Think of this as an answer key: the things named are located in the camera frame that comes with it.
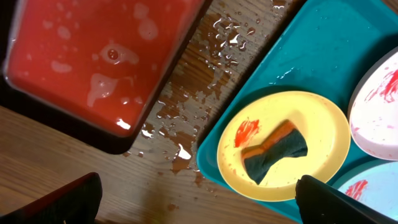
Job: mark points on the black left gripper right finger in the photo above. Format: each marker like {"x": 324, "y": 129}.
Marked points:
{"x": 321, "y": 203}

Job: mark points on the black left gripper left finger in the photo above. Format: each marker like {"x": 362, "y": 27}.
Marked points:
{"x": 76, "y": 202}

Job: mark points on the yellow plate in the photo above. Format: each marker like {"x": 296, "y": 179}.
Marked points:
{"x": 323, "y": 125}

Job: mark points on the red and black tray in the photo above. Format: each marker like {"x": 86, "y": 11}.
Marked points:
{"x": 92, "y": 69}

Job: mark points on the light blue plate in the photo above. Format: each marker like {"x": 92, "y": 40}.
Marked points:
{"x": 374, "y": 184}

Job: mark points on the white plate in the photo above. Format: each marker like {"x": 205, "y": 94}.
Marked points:
{"x": 373, "y": 109}

